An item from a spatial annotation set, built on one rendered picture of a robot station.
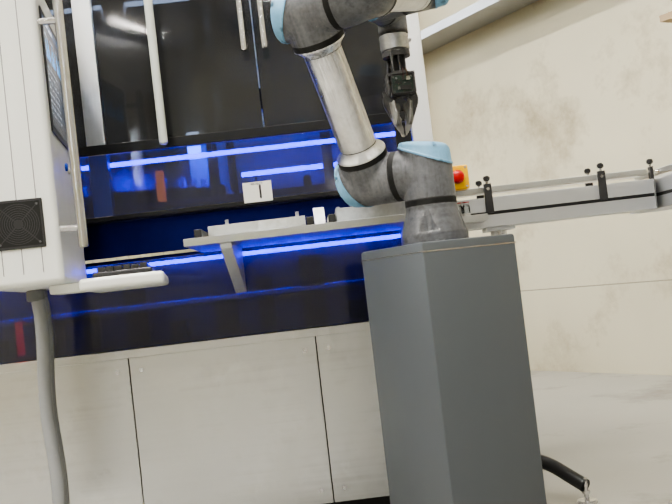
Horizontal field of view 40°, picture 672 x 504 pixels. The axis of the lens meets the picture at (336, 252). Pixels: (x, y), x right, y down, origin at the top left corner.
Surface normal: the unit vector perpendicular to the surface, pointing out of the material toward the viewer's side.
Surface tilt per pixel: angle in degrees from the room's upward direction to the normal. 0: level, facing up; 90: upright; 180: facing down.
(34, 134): 90
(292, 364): 90
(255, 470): 90
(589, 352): 90
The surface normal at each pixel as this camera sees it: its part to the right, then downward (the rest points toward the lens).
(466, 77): -0.86, 0.08
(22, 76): 0.15, -0.05
